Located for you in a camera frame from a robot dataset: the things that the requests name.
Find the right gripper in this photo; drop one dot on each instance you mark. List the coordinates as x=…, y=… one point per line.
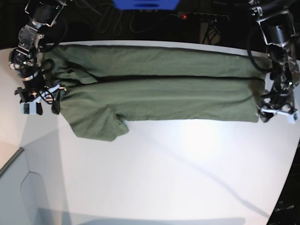
x=50, y=95

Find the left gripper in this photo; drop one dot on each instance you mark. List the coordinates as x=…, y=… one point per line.
x=276, y=102

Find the green t-shirt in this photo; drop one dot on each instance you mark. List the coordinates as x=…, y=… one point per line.
x=105, y=86

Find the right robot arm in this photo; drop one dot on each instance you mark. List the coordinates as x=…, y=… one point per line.
x=24, y=58

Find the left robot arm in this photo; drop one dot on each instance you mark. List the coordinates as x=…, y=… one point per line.
x=275, y=23

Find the blue box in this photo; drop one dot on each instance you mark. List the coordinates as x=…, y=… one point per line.
x=146, y=4

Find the black power strip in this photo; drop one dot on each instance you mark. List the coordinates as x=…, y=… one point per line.
x=203, y=17

